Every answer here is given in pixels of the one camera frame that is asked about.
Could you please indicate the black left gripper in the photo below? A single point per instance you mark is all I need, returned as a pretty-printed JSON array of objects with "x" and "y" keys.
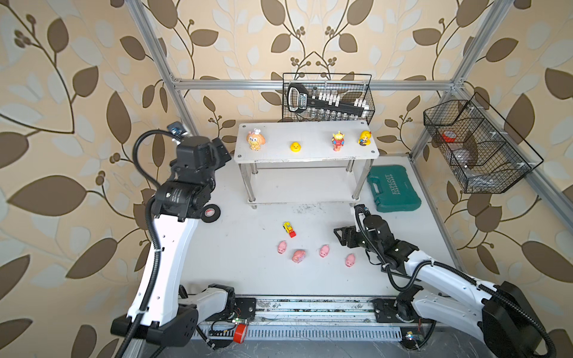
[{"x": 219, "y": 159}]

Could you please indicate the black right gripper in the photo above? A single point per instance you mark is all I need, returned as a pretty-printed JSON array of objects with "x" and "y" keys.
[{"x": 351, "y": 230}]

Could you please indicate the orange cat toy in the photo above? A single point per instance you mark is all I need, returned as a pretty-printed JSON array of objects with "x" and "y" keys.
[{"x": 255, "y": 139}]

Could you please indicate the large pink pig toy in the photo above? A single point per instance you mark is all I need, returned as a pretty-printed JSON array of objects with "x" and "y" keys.
[{"x": 299, "y": 256}]

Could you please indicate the yellow red toy car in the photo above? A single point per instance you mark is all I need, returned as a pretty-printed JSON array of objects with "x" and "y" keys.
[{"x": 289, "y": 229}]

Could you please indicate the yellow bear toy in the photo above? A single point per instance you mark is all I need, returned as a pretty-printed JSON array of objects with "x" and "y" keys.
[{"x": 365, "y": 138}]

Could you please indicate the yellow rubber duck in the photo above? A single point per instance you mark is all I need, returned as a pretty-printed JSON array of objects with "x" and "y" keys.
[{"x": 295, "y": 147}]

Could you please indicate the alien figure toy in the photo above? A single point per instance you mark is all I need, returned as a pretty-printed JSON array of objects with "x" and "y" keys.
[{"x": 338, "y": 141}]

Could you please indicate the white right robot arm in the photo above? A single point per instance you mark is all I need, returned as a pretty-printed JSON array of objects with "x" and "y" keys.
[{"x": 431, "y": 291}]

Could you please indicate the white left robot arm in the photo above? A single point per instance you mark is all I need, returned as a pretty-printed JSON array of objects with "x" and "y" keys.
[{"x": 158, "y": 315}]

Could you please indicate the green plastic tool case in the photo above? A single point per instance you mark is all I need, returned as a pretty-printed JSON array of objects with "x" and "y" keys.
[{"x": 392, "y": 190}]

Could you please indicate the black tape roll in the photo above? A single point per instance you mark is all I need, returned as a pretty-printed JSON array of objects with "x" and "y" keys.
[{"x": 210, "y": 213}]

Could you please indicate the white two-tier shelf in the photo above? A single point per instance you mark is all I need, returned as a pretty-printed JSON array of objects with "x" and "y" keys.
[{"x": 276, "y": 175}]

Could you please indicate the black socket set holder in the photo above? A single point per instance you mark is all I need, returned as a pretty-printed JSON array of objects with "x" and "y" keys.
[{"x": 299, "y": 99}]

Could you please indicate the red tape roll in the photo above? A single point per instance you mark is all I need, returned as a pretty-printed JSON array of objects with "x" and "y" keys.
[{"x": 449, "y": 136}]

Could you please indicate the red emergency button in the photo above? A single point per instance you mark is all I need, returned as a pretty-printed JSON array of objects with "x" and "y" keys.
[{"x": 240, "y": 333}]

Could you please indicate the black wire basket back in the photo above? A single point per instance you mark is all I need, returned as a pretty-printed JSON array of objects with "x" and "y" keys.
[{"x": 348, "y": 86}]

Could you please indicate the black wire basket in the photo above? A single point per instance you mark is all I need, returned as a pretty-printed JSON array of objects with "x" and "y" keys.
[
  {"x": 348, "y": 86},
  {"x": 491, "y": 154}
]

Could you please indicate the black wire basket right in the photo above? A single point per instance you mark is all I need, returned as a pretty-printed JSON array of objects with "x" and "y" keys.
[{"x": 491, "y": 154}]

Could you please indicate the aluminium frame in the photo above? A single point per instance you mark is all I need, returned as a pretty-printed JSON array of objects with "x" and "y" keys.
[{"x": 174, "y": 85}]

